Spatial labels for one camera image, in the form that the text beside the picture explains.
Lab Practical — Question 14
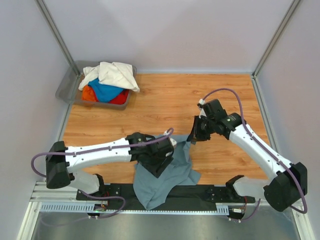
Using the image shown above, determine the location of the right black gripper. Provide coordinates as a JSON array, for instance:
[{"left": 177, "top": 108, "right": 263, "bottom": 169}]
[{"left": 186, "top": 115, "right": 215, "bottom": 143}]

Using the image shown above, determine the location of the grey-blue t shirt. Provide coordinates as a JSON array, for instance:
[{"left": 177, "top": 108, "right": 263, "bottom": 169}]
[{"left": 133, "top": 134, "right": 201, "bottom": 210}]

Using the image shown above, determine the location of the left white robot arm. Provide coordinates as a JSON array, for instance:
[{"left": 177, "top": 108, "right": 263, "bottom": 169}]
[{"left": 45, "top": 132, "right": 177, "bottom": 201}]

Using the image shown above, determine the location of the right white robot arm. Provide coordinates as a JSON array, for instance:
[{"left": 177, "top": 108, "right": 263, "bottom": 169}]
[{"left": 187, "top": 99, "right": 308, "bottom": 212}]

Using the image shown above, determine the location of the red t shirt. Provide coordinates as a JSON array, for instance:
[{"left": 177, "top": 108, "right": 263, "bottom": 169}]
[{"left": 108, "top": 89, "right": 130, "bottom": 105}]

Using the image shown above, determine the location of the blue t shirt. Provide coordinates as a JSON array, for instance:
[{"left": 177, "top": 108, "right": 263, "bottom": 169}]
[{"left": 87, "top": 78, "right": 124, "bottom": 103}]

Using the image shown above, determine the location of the white t shirt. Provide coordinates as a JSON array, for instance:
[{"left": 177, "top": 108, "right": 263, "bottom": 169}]
[{"left": 78, "top": 61, "right": 140, "bottom": 92}]

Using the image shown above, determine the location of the orange t shirt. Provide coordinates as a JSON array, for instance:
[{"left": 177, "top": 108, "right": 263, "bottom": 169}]
[{"left": 81, "top": 85, "right": 99, "bottom": 102}]

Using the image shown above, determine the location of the grey plastic bin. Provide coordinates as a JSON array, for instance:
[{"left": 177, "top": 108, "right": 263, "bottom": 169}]
[{"left": 55, "top": 60, "right": 133, "bottom": 110}]

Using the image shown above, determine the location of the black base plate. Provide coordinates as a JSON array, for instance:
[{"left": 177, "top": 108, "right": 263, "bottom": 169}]
[{"left": 76, "top": 183, "right": 256, "bottom": 211}]

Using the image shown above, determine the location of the aluminium rail frame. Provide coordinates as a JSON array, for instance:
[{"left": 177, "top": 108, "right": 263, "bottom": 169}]
[{"left": 30, "top": 181, "right": 305, "bottom": 207}]

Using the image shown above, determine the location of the grey slotted cable duct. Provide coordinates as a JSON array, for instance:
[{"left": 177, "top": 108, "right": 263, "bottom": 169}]
[{"left": 39, "top": 202, "right": 229, "bottom": 216}]

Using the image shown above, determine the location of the right aluminium corner post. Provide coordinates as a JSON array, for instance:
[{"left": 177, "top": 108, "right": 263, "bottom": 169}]
[{"left": 252, "top": 0, "right": 303, "bottom": 79}]

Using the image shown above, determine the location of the aluminium corner post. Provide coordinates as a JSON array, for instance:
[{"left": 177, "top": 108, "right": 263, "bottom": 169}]
[
  {"left": 34, "top": 0, "right": 80, "bottom": 76},
  {"left": 252, "top": 0, "right": 303, "bottom": 79}
]

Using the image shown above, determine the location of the left aluminium corner post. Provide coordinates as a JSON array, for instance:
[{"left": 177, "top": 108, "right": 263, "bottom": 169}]
[{"left": 34, "top": 0, "right": 80, "bottom": 76}]

